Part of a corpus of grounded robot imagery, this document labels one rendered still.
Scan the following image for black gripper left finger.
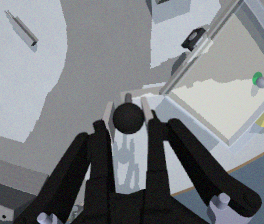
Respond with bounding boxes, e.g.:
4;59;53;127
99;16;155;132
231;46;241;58
13;101;116;224

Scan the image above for white mug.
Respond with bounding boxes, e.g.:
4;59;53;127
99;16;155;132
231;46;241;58
69;201;84;223

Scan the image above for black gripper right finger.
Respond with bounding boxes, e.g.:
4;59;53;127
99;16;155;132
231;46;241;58
140;96;262;224

